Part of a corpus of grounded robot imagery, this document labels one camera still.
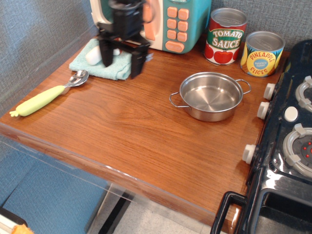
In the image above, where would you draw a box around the orange object in tray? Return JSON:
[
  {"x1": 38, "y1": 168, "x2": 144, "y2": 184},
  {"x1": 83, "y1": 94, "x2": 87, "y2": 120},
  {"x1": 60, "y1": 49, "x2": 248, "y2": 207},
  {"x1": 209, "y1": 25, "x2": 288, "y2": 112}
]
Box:
[{"x1": 11, "y1": 224, "x2": 34, "y2": 234}]

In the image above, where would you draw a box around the small steel pot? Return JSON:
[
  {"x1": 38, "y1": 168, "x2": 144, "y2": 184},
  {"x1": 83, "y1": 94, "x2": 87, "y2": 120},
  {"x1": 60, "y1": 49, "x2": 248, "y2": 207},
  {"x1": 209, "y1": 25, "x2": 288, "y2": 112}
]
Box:
[{"x1": 169, "y1": 72, "x2": 252, "y2": 122}]

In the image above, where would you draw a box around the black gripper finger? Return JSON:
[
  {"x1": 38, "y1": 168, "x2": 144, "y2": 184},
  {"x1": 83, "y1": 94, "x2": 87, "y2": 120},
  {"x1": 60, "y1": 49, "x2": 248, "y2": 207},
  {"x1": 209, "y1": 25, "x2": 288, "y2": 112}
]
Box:
[
  {"x1": 131, "y1": 50, "x2": 148, "y2": 78},
  {"x1": 99, "y1": 39, "x2": 115, "y2": 67}
]

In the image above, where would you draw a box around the toy mushroom brown cap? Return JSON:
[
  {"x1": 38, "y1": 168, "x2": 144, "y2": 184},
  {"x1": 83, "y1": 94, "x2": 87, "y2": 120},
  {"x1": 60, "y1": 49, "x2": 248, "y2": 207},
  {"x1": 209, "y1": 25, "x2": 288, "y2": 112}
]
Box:
[{"x1": 85, "y1": 45, "x2": 122, "y2": 66}]

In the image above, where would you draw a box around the light blue folded cloth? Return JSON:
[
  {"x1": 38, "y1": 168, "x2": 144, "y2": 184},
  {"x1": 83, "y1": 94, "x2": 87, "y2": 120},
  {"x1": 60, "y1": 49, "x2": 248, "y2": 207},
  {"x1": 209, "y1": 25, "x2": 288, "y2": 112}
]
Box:
[{"x1": 69, "y1": 39, "x2": 131, "y2": 80}]

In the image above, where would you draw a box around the tomato sauce can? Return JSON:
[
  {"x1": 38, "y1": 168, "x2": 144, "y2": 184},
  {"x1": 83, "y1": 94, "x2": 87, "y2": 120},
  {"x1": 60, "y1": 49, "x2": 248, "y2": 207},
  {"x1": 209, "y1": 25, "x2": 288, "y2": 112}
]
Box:
[{"x1": 204, "y1": 8, "x2": 248, "y2": 65}]

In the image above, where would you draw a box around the pineapple slices can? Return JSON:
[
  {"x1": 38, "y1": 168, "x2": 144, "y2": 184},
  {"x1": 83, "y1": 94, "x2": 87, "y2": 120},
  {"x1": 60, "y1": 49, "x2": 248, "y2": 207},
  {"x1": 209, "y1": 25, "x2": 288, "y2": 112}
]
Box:
[{"x1": 240, "y1": 31, "x2": 285, "y2": 78}]

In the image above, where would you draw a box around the toy microwave teal and cream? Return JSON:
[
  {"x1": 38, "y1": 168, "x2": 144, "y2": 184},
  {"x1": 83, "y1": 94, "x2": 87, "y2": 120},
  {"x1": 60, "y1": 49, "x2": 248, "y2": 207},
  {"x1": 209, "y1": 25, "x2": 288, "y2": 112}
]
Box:
[{"x1": 89, "y1": 0, "x2": 212, "y2": 54}]

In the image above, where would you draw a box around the spoon with green handle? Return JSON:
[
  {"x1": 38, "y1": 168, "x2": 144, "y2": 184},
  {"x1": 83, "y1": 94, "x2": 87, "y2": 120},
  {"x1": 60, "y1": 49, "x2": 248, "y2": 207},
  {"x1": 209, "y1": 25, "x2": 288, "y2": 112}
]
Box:
[{"x1": 9, "y1": 70, "x2": 89, "y2": 117}]

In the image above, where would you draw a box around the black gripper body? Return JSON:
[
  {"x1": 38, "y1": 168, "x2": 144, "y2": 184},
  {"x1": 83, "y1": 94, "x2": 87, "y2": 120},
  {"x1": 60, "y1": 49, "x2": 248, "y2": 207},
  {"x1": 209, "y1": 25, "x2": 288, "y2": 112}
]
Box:
[{"x1": 97, "y1": 0, "x2": 150, "y2": 53}]

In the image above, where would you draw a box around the black toy stove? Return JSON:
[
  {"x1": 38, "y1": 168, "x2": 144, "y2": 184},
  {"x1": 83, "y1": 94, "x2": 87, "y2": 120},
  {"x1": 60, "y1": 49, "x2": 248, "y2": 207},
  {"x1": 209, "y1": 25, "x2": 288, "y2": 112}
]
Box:
[{"x1": 211, "y1": 39, "x2": 312, "y2": 234}]

